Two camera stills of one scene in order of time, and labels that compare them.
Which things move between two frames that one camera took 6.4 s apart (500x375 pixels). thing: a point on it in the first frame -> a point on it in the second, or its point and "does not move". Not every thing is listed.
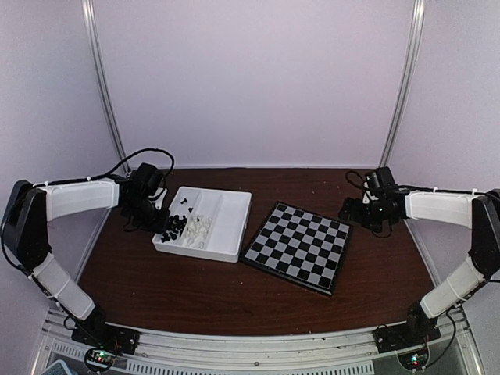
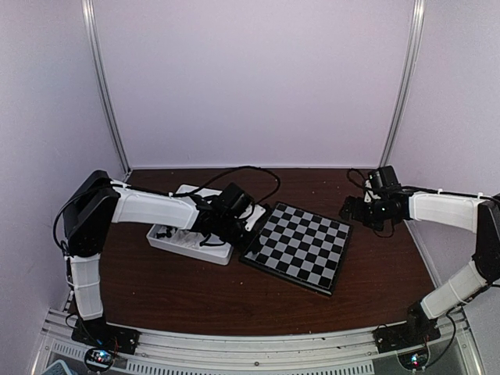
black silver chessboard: (305, 248) does not move
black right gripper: (355, 214) does not move
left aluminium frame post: (100, 80) does not move
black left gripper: (159, 226) -> (251, 244)
